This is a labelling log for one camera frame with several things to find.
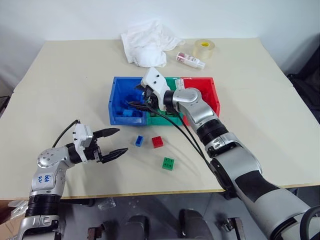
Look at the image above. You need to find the green plastic bin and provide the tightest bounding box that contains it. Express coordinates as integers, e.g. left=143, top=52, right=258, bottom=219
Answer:
left=145, top=76, right=185, bottom=127

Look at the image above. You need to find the small white spray bottle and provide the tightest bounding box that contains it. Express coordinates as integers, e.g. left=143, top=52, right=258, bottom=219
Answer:
left=175, top=51, right=207, bottom=70

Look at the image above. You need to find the white crumpled cloth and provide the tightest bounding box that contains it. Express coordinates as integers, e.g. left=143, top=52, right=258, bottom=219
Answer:
left=120, top=18, right=187, bottom=69

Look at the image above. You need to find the clear tape roll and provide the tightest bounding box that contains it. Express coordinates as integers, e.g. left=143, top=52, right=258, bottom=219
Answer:
left=192, top=38, right=217, bottom=61

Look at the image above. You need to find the black cable loop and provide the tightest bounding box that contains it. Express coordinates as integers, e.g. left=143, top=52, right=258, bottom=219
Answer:
left=300, top=206, right=320, bottom=237

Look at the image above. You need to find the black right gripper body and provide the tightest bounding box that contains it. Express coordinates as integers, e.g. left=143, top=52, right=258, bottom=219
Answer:
left=141, top=85, right=161, bottom=110

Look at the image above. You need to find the blue plastic bin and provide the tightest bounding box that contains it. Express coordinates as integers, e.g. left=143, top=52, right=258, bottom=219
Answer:
left=107, top=76, right=149, bottom=127

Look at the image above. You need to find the dark rounded shape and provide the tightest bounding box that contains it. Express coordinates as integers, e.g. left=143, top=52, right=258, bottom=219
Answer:
left=178, top=208, right=211, bottom=240
left=124, top=214, right=151, bottom=240

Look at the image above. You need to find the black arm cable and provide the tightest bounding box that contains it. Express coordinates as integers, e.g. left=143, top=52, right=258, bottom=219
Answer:
left=174, top=111, right=211, bottom=163
left=51, top=119, right=81, bottom=148
left=145, top=104, right=227, bottom=192

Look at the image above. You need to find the brown cardboard box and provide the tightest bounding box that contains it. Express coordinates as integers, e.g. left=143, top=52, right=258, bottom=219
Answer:
left=0, top=199, right=27, bottom=240

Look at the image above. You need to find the brown metal bracket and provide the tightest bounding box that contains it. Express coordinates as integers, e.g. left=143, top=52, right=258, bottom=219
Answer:
left=87, top=223, right=107, bottom=240
left=223, top=216, right=245, bottom=240

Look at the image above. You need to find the crumpled clear plastic wrap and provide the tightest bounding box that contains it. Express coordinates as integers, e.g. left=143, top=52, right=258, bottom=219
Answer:
left=8, top=199, right=30, bottom=216

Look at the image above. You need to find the red toy block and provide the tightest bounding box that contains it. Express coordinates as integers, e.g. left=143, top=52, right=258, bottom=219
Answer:
left=151, top=135, right=164, bottom=149

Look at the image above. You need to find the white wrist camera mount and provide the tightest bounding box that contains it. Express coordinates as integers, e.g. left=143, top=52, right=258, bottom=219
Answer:
left=140, top=66, right=172, bottom=111
left=71, top=123, right=95, bottom=165

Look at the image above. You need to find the clear plastic bag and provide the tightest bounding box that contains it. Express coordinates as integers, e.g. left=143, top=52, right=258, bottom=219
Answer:
left=96, top=196, right=118, bottom=211

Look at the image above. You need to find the green toy block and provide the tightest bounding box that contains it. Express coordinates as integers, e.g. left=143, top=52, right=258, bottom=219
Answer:
left=160, top=156, right=177, bottom=172

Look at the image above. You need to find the dark bag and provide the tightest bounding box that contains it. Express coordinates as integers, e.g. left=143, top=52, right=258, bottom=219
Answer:
left=286, top=71, right=320, bottom=120

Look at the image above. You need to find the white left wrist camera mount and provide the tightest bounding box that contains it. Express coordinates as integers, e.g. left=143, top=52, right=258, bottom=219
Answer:
left=71, top=123, right=95, bottom=165

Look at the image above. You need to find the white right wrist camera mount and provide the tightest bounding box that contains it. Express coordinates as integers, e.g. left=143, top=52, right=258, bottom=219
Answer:
left=140, top=66, right=172, bottom=111

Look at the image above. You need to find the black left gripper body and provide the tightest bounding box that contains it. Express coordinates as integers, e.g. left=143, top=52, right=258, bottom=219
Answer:
left=85, top=136, right=105, bottom=165

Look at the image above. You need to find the red plastic bin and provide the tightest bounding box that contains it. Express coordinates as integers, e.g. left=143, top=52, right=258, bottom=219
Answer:
left=179, top=76, right=222, bottom=126

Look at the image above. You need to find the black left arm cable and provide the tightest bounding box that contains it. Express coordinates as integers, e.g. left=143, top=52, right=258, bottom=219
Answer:
left=51, top=119, right=81, bottom=148

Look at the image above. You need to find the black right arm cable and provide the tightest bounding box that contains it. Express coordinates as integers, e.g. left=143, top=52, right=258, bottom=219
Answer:
left=145, top=104, right=227, bottom=192
left=174, top=111, right=211, bottom=163

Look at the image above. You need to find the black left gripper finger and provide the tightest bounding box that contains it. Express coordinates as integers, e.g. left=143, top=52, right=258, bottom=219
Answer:
left=92, top=127, right=121, bottom=140
left=100, top=147, right=129, bottom=164

